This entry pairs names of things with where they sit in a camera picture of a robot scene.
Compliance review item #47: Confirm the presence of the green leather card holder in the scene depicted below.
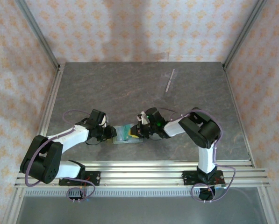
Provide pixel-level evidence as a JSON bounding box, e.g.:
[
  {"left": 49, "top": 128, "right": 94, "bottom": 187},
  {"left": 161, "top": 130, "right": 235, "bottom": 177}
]
[{"left": 113, "top": 123, "right": 144, "bottom": 145}]

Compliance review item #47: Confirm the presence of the grey metal lower panel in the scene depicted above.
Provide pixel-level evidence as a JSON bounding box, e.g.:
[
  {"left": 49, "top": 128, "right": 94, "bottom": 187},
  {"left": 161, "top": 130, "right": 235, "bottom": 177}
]
[{"left": 6, "top": 196, "right": 274, "bottom": 224}]

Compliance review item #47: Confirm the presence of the small green circuit board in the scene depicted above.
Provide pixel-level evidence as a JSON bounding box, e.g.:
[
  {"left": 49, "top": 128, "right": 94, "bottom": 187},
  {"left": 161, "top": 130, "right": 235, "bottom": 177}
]
[{"left": 214, "top": 183, "right": 228, "bottom": 196}]

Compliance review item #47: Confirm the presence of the thin black left camera cable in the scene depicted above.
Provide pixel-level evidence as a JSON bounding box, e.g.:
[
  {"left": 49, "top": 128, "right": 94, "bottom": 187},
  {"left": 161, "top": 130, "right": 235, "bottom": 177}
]
[{"left": 85, "top": 137, "right": 102, "bottom": 146}]

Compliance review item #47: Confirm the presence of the thin black camera cable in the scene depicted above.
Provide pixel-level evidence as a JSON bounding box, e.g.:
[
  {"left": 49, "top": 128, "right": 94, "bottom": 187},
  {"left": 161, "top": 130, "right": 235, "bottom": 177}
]
[
  {"left": 85, "top": 137, "right": 102, "bottom": 146},
  {"left": 148, "top": 133, "right": 165, "bottom": 141}
]

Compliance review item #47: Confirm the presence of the thin black right camera cable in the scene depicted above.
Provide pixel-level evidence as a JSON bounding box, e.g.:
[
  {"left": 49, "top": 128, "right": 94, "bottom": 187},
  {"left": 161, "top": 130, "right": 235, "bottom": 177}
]
[{"left": 148, "top": 133, "right": 165, "bottom": 141}]

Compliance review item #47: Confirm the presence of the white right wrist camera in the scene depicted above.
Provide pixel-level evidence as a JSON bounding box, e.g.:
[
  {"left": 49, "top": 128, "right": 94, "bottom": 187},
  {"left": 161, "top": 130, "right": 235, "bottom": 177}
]
[{"left": 136, "top": 111, "right": 150, "bottom": 125}]

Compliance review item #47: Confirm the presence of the aluminium mounting rail frame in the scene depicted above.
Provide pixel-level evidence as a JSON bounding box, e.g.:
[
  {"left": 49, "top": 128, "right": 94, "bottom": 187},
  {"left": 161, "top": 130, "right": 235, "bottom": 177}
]
[{"left": 14, "top": 160, "right": 270, "bottom": 188}]

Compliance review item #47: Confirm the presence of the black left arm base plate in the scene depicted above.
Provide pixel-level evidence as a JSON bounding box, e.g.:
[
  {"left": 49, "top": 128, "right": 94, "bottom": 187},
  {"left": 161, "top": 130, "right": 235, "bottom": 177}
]
[{"left": 58, "top": 171, "right": 101, "bottom": 187}]

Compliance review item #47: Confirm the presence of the aluminium table side rail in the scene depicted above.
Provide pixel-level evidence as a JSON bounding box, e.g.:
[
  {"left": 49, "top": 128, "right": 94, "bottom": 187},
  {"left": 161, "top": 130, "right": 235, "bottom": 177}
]
[
  {"left": 222, "top": 64, "right": 257, "bottom": 169},
  {"left": 27, "top": 63, "right": 65, "bottom": 169}
]

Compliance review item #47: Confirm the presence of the slotted grey cable duct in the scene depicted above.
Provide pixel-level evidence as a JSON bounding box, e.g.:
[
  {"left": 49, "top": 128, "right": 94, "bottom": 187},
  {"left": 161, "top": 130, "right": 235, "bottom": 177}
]
[{"left": 22, "top": 188, "right": 263, "bottom": 197}]

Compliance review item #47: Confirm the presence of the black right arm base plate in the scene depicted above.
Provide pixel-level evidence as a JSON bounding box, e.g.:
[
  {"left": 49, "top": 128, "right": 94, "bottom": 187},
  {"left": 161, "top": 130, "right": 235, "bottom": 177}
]
[{"left": 181, "top": 170, "right": 225, "bottom": 186}]

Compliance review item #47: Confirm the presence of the aluminium corner post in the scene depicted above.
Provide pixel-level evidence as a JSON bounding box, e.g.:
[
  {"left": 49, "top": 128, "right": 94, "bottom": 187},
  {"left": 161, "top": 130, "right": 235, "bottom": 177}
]
[
  {"left": 14, "top": 0, "right": 61, "bottom": 69},
  {"left": 223, "top": 0, "right": 268, "bottom": 70}
]

